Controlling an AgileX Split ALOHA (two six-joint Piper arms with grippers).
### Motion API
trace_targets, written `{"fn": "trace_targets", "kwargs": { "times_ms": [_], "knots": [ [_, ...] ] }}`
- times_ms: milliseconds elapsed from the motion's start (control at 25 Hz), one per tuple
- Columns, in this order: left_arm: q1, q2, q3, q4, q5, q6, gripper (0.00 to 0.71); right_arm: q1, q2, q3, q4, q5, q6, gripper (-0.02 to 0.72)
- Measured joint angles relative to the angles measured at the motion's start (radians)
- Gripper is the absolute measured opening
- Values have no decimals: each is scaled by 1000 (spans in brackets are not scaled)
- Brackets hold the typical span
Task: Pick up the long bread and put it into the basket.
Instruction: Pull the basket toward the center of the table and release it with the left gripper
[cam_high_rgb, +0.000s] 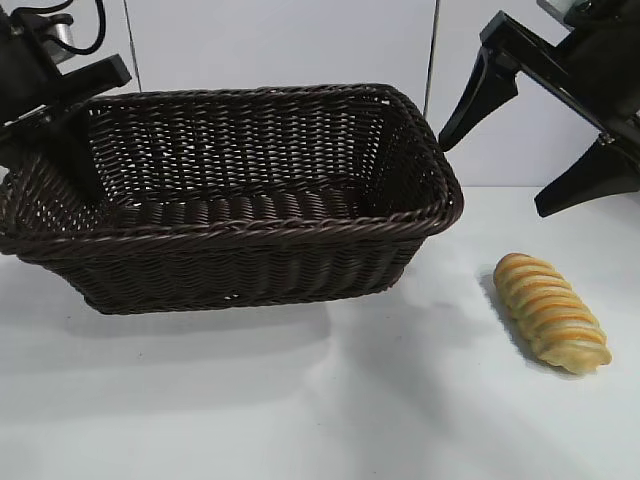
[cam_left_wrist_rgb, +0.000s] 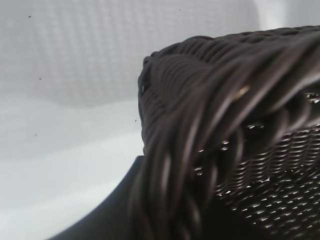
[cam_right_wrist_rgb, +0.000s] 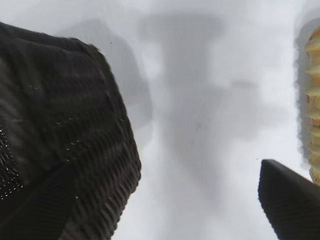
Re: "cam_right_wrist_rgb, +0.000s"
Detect dark brown wicker basket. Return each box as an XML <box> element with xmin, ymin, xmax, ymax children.
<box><xmin>0</xmin><ymin>21</ymin><xmax>143</xmax><ymax>240</ymax></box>

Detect long spiral bread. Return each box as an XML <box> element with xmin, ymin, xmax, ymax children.
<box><xmin>302</xmin><ymin>21</ymin><xmax>320</xmax><ymax>186</ymax></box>

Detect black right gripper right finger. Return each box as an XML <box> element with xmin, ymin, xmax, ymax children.
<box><xmin>257</xmin><ymin>159</ymin><xmax>320</xmax><ymax>240</ymax></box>

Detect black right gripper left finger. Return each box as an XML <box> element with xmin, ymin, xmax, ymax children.
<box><xmin>0</xmin><ymin>163</ymin><xmax>76</xmax><ymax>240</ymax></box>

